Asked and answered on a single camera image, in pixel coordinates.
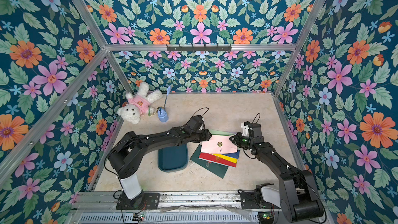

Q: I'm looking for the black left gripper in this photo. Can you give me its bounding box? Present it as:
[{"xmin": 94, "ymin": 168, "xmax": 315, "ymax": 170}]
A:
[{"xmin": 189, "ymin": 129, "xmax": 214, "ymax": 142}]

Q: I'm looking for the light green envelope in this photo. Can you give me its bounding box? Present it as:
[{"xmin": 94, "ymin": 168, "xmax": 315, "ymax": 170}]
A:
[{"xmin": 209, "ymin": 129, "xmax": 236, "ymax": 136}]

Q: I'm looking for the pink envelope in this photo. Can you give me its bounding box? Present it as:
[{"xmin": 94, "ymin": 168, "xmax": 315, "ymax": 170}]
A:
[{"xmin": 201, "ymin": 135, "xmax": 238, "ymax": 154}]

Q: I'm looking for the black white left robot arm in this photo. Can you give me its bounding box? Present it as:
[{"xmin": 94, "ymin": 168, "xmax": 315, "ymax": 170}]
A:
[{"xmin": 107, "ymin": 115, "xmax": 212, "ymax": 201}]

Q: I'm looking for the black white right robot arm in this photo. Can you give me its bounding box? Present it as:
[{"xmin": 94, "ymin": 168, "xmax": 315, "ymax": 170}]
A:
[{"xmin": 229, "ymin": 121, "xmax": 326, "ymax": 223}]

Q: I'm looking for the dark teal storage box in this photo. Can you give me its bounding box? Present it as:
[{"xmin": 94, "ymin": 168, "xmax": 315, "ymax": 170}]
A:
[{"xmin": 158, "ymin": 144, "xmax": 189, "ymax": 173}]

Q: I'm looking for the dark blue envelope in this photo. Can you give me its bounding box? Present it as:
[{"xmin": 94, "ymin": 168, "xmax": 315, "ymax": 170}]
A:
[{"xmin": 214, "ymin": 149, "xmax": 240, "ymax": 161}]

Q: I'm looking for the yellow envelope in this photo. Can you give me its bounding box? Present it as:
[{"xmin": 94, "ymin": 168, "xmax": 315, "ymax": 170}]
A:
[{"xmin": 199, "ymin": 150, "xmax": 239, "ymax": 167}]

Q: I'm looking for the red envelope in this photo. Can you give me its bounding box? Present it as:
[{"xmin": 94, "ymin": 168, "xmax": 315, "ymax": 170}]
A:
[{"xmin": 199, "ymin": 152, "xmax": 237, "ymax": 168}]

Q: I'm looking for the dark green envelope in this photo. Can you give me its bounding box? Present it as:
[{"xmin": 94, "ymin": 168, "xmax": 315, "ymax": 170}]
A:
[{"xmin": 190, "ymin": 145, "xmax": 228, "ymax": 178}]

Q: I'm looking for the white teddy bear pink shirt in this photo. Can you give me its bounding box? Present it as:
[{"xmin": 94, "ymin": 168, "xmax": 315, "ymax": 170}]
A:
[{"xmin": 117, "ymin": 82, "xmax": 163, "ymax": 124}]

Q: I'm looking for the right green circuit board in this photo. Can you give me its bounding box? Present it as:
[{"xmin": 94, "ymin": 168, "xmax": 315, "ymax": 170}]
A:
[{"xmin": 257, "ymin": 212, "xmax": 275, "ymax": 224}]

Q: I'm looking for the green circuit board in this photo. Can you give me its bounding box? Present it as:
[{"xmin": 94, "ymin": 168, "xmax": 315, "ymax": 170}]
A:
[
  {"xmin": 257, "ymin": 212, "xmax": 275, "ymax": 224},
  {"xmin": 131, "ymin": 213, "xmax": 145, "ymax": 222}
]

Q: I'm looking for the left green circuit board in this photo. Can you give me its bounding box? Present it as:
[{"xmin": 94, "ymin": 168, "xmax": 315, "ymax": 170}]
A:
[{"xmin": 131, "ymin": 213, "xmax": 145, "ymax": 222}]

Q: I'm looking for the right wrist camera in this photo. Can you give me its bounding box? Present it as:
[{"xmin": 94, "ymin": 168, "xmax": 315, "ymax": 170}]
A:
[{"xmin": 241, "ymin": 123, "xmax": 249, "ymax": 137}]

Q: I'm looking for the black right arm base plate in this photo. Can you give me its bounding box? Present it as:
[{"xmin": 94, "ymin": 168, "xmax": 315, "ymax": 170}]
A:
[{"xmin": 237, "ymin": 189, "xmax": 280, "ymax": 210}]

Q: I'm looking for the aluminium front rail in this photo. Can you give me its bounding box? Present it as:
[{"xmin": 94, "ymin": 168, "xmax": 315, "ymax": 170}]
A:
[{"xmin": 66, "ymin": 190, "xmax": 335, "ymax": 224}]

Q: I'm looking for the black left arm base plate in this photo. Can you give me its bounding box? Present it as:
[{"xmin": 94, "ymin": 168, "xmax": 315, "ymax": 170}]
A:
[{"xmin": 116, "ymin": 192, "xmax": 160, "ymax": 211}]

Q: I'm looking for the metal hook rail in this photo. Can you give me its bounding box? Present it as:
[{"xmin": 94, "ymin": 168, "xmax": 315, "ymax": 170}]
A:
[{"xmin": 166, "ymin": 44, "xmax": 232, "ymax": 52}]

